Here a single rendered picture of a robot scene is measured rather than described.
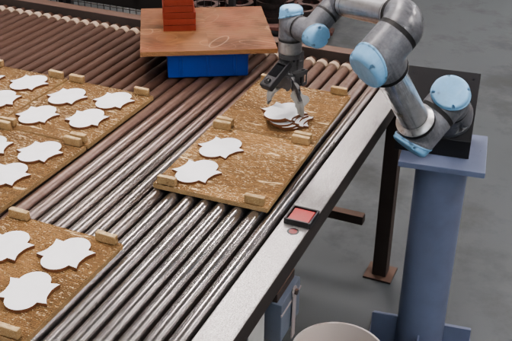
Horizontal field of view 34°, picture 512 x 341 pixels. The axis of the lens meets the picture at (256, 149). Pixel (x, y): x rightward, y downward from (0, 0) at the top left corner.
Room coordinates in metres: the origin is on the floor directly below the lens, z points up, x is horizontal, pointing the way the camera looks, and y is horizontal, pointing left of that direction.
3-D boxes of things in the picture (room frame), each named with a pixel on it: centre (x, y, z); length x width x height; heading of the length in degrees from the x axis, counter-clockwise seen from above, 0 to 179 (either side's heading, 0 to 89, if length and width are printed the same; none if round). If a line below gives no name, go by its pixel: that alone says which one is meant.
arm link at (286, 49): (2.48, -0.10, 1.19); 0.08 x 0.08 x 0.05
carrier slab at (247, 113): (2.57, -0.09, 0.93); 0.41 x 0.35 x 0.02; 158
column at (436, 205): (2.42, -0.62, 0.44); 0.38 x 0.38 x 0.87; 75
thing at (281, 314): (1.72, -0.06, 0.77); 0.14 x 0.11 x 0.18; 157
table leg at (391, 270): (2.92, -0.54, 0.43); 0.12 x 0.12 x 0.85; 67
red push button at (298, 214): (1.90, -0.13, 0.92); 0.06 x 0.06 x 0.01; 67
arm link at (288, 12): (2.48, -0.10, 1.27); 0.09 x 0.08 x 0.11; 34
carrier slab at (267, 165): (2.18, 0.06, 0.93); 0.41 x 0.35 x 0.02; 159
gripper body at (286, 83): (2.48, -0.11, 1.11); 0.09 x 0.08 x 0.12; 138
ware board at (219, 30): (3.08, 0.21, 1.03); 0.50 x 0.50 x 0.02; 7
